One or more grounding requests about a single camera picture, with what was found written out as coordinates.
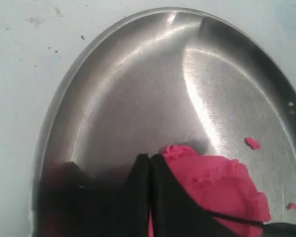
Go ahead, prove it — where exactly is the round stainless steel plate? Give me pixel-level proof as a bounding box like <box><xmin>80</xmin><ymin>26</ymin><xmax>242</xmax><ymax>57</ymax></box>
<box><xmin>31</xmin><ymin>8</ymin><xmax>296</xmax><ymax>237</ymax></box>

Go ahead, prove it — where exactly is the pink clay crumb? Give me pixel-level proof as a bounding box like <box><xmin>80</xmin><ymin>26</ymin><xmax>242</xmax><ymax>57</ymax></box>
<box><xmin>244</xmin><ymin>137</ymin><xmax>261</xmax><ymax>150</ymax></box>

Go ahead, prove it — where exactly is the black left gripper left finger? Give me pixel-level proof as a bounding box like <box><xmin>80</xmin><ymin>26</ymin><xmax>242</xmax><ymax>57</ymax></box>
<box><xmin>39</xmin><ymin>154</ymin><xmax>150</xmax><ymax>237</ymax></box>

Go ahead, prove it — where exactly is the black knife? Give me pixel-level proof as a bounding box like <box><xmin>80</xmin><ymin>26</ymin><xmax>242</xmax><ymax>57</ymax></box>
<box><xmin>204</xmin><ymin>209</ymin><xmax>296</xmax><ymax>237</ymax></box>

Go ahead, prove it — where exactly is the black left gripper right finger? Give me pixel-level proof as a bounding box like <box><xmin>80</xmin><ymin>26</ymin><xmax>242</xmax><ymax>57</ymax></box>
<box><xmin>150</xmin><ymin>155</ymin><xmax>238</xmax><ymax>237</ymax></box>

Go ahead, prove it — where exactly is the pink clay lump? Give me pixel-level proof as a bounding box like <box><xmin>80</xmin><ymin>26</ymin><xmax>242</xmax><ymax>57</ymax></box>
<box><xmin>148</xmin><ymin>145</ymin><xmax>271</xmax><ymax>237</ymax></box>

